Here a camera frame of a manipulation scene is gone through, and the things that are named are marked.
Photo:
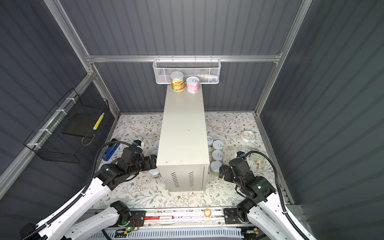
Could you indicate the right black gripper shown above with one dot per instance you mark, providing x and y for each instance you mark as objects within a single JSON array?
[{"x": 228, "y": 170}]

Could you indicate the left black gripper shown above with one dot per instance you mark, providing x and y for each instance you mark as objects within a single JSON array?
[{"x": 148, "y": 166}]

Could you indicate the yellow orange labelled can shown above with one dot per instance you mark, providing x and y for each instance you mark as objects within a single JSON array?
[{"x": 177, "y": 81}]

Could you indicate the pink labelled can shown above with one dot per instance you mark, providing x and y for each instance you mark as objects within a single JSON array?
[{"x": 193, "y": 85}]

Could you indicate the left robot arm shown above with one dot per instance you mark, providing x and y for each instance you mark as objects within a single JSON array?
[{"x": 63, "y": 224}]

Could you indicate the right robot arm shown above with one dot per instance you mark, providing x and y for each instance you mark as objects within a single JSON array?
[{"x": 263, "y": 205}]

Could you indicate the white metal cabinet counter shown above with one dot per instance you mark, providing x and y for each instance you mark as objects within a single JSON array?
[{"x": 183, "y": 158}]

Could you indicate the small green white box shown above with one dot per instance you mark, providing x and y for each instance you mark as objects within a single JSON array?
[{"x": 258, "y": 159}]

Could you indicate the blue stapler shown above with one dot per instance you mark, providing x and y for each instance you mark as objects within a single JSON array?
[{"x": 110, "y": 150}]

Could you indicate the can left row front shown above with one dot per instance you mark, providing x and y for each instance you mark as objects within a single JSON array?
[{"x": 155, "y": 173}]

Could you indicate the can left row far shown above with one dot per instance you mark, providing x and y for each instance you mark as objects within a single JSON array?
[{"x": 156, "y": 144}]

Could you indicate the round white alarm clock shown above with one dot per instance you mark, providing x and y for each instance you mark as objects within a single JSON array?
[{"x": 248, "y": 136}]

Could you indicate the yellow strip in basket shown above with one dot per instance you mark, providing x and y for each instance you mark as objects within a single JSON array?
[{"x": 98, "y": 122}]

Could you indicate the red white marker pen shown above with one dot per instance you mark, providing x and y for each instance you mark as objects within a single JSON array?
[{"x": 153, "y": 218}]

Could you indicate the tubes in white basket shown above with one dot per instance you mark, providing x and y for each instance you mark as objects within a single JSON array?
[{"x": 207, "y": 78}]

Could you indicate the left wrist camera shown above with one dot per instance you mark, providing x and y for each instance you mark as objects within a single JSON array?
[{"x": 137, "y": 143}]

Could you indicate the black wire basket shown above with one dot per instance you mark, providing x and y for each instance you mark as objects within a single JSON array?
[{"x": 68, "y": 133}]

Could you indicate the white wire mesh basket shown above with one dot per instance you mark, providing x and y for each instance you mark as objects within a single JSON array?
[{"x": 162, "y": 70}]

